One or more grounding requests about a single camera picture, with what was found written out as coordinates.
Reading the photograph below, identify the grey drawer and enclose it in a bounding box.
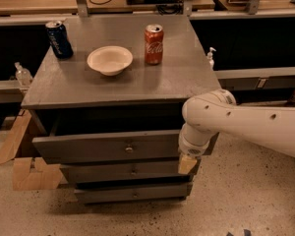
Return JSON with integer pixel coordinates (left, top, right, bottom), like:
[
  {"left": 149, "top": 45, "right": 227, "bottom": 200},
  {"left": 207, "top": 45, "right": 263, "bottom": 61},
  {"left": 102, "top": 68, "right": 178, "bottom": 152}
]
[
  {"left": 33, "top": 113, "right": 183, "bottom": 164},
  {"left": 59, "top": 159, "right": 201, "bottom": 184},
  {"left": 75, "top": 182, "right": 192, "bottom": 204}
]

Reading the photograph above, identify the grey top drawer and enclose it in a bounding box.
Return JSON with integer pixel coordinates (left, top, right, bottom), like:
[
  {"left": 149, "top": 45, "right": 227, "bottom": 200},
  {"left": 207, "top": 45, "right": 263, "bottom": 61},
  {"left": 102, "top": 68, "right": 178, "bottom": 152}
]
[{"left": 33, "top": 113, "right": 183, "bottom": 164}]

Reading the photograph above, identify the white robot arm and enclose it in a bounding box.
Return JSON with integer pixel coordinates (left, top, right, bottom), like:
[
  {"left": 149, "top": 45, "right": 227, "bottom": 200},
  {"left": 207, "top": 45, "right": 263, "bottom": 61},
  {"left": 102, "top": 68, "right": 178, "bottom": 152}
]
[{"left": 178, "top": 89, "right": 295, "bottom": 174}]

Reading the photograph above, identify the dark blue soda can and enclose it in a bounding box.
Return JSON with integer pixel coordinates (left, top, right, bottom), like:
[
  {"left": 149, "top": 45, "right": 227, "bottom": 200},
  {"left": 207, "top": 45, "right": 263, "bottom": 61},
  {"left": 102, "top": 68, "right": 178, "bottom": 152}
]
[{"left": 45, "top": 21, "right": 73, "bottom": 59}]

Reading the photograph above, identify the clear plastic bottle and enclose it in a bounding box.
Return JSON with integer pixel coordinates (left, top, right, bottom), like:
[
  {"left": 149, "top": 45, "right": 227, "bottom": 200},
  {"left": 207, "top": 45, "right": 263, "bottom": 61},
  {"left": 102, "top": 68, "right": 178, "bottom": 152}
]
[{"left": 15, "top": 62, "right": 32, "bottom": 87}]

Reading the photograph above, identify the wooden desk with metal frame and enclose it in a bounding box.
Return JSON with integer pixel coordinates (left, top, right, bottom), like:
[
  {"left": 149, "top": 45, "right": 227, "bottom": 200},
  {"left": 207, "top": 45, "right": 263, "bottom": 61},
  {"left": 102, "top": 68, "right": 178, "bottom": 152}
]
[{"left": 0, "top": 0, "right": 214, "bottom": 21}]

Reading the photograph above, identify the grey bottom drawer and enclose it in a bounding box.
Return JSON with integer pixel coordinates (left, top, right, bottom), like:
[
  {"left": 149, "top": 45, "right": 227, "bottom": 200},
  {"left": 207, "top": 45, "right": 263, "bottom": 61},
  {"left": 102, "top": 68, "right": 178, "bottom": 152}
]
[{"left": 75, "top": 182, "right": 192, "bottom": 204}]

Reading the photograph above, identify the white pump dispenser bottle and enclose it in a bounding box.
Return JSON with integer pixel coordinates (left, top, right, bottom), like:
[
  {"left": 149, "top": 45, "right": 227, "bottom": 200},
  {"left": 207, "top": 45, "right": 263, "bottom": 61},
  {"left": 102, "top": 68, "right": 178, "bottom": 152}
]
[{"left": 206, "top": 47, "right": 216, "bottom": 69}]

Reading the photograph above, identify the red cola can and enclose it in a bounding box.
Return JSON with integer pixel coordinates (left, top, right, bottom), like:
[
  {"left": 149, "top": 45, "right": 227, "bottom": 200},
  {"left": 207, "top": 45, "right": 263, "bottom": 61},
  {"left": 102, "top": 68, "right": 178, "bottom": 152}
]
[{"left": 145, "top": 24, "right": 164, "bottom": 65}]

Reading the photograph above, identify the grey wooden drawer cabinet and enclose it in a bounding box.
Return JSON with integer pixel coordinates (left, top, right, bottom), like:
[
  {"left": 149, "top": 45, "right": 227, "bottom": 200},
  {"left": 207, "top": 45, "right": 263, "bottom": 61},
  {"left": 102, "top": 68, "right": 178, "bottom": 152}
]
[{"left": 22, "top": 15, "right": 219, "bottom": 190}]

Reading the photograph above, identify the grey middle drawer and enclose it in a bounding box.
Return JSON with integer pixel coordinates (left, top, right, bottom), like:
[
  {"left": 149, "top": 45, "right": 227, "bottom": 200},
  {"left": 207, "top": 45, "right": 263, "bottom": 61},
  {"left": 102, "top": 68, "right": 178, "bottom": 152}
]
[{"left": 59, "top": 159, "right": 201, "bottom": 184}]

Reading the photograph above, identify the brown cardboard box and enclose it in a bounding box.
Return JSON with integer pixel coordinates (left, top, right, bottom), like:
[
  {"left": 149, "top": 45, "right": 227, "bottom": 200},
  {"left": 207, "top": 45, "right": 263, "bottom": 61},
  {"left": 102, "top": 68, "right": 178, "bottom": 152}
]
[{"left": 0, "top": 110, "right": 63, "bottom": 191}]

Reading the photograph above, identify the white bowl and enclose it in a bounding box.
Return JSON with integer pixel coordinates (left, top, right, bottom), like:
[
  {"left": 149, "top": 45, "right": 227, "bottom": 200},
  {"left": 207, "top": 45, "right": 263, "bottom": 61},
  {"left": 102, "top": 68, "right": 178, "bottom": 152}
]
[{"left": 87, "top": 46, "right": 133, "bottom": 76}]

